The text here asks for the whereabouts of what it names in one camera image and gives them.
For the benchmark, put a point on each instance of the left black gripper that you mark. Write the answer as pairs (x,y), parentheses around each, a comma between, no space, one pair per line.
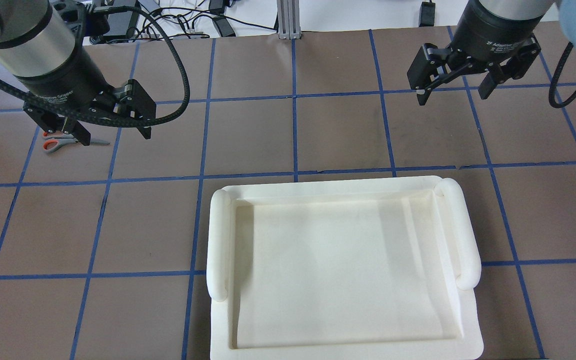
(66,84)

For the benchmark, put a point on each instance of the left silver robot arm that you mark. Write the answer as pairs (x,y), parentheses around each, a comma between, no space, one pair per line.
(41,45)

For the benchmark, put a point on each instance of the orange grey handled scissors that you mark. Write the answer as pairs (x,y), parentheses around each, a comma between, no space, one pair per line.
(52,142)

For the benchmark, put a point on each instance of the white plastic tray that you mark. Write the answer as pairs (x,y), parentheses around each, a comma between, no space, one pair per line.
(361,269)

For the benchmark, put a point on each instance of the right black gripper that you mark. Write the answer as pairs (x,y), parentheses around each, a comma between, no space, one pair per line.
(494,33)

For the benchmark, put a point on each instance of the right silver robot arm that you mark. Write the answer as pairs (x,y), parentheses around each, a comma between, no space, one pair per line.
(567,21)

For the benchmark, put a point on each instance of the aluminium frame post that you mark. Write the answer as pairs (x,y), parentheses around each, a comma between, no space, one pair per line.
(288,20)

